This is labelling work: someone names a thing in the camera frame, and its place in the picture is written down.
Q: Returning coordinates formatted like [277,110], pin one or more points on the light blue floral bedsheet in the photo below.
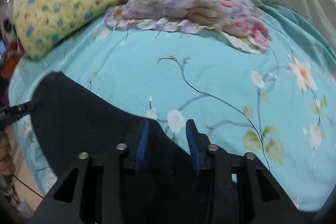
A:
[279,104]

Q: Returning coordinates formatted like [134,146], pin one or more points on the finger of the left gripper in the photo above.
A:
[25,108]

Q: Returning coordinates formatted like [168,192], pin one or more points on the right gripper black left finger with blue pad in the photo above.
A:
[77,192]

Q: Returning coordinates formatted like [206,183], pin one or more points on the pink purple floral pillow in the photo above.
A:
[239,21]

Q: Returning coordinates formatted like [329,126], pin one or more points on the black pants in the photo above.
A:
[159,185]

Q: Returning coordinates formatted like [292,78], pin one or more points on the person's left hand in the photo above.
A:
[7,166]

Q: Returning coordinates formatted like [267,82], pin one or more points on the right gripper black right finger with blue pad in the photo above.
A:
[242,190]

